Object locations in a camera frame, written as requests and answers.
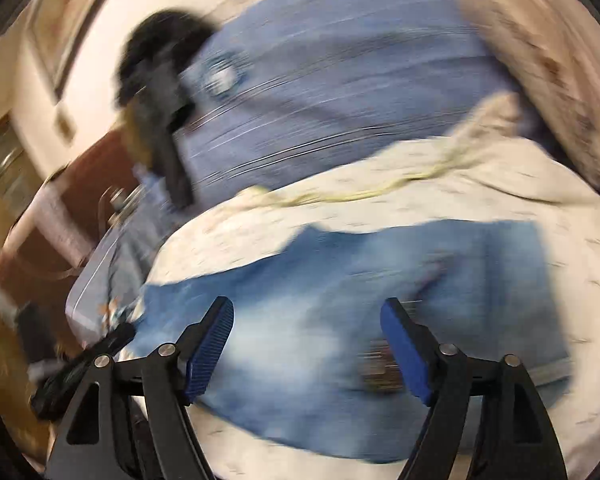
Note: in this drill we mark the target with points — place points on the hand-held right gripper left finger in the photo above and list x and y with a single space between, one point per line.
211 345

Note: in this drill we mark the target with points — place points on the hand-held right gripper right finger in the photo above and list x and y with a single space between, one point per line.
404 355

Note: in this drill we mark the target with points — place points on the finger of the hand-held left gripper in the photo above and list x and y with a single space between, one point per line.
111 342

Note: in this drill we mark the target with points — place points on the blue denim pants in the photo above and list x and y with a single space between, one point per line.
305 310

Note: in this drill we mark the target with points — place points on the cream leaf-print quilt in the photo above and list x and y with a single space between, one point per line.
380 205

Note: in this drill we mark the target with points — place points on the brown wooden furniture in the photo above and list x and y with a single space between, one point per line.
95 180

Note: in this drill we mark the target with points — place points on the black cloth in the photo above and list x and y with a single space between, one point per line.
162 125

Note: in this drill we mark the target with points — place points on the blue plaid pillow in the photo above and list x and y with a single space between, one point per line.
355 85

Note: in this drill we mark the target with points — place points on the striped beige pillow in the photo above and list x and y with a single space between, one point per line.
545 60

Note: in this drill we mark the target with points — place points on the wall switch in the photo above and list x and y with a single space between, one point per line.
65 126

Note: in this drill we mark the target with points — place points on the framed wall picture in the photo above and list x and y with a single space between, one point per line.
65 35

